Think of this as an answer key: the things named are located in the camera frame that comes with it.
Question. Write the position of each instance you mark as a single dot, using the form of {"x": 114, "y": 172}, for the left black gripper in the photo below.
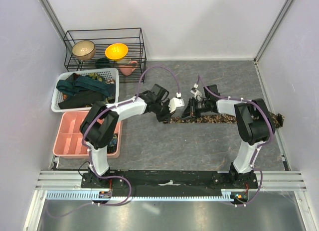
{"x": 167, "y": 117}

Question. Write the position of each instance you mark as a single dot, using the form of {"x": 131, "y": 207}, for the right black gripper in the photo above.
{"x": 191, "y": 110}

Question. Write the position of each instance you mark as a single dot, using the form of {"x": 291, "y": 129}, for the brown floral tie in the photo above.
{"x": 277, "y": 119}

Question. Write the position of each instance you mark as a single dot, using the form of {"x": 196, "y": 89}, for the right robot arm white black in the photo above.
{"x": 254, "y": 124}

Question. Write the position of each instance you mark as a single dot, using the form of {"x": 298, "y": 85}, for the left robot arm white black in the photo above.
{"x": 99, "y": 125}

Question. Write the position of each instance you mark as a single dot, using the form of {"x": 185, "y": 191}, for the rolled dark floral tie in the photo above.
{"x": 112, "y": 146}

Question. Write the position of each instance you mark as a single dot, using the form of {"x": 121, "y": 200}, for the pink mug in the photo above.
{"x": 128, "y": 68}

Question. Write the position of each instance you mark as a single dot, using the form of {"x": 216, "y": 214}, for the white perforated basket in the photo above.
{"x": 107, "y": 73}

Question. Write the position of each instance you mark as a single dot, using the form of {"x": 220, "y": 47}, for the green floral tie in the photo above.
{"x": 96, "y": 77}

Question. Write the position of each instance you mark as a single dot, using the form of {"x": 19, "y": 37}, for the black tie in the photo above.
{"x": 80, "y": 100}

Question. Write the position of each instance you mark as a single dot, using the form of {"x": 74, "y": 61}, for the dark green bowl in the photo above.
{"x": 102, "y": 63}

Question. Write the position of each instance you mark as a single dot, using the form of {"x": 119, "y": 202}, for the orange bowl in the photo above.
{"x": 116, "y": 51}

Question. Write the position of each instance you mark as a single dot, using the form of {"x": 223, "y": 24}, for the teal tie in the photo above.
{"x": 75, "y": 84}

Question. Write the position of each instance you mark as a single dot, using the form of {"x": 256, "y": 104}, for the pink divided tray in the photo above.
{"x": 68, "y": 142}

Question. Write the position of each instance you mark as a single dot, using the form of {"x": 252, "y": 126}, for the beige bowl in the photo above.
{"x": 84, "y": 50}

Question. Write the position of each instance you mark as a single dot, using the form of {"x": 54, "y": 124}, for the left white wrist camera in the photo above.
{"x": 176, "y": 103}

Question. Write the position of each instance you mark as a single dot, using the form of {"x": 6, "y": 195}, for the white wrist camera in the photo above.
{"x": 176, "y": 103}
{"x": 196, "y": 93}

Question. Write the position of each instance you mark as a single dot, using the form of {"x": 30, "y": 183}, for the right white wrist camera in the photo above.
{"x": 196, "y": 93}

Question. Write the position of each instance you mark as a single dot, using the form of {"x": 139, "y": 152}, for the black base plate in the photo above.
{"x": 166, "y": 182}

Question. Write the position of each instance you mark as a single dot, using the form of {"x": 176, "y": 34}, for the black wire rack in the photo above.
{"x": 102, "y": 38}

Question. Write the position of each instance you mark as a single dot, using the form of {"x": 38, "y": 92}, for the aluminium rail frame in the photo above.
{"x": 280, "y": 203}

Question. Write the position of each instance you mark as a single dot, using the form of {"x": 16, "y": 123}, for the light blue cable duct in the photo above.
{"x": 88, "y": 195}

